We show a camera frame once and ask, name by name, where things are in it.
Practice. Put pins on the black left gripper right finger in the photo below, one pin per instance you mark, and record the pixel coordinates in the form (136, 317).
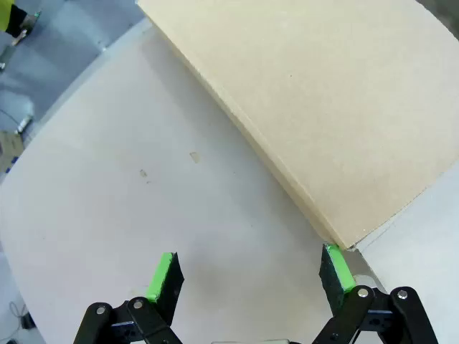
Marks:
(335, 276)

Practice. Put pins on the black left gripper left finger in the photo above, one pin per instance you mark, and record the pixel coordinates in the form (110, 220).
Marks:
(168, 283)

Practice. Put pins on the brown cardboard box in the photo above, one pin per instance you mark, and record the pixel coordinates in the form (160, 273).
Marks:
(322, 107)

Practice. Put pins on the person in yellow apron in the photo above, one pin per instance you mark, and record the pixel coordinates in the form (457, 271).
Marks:
(10, 16)

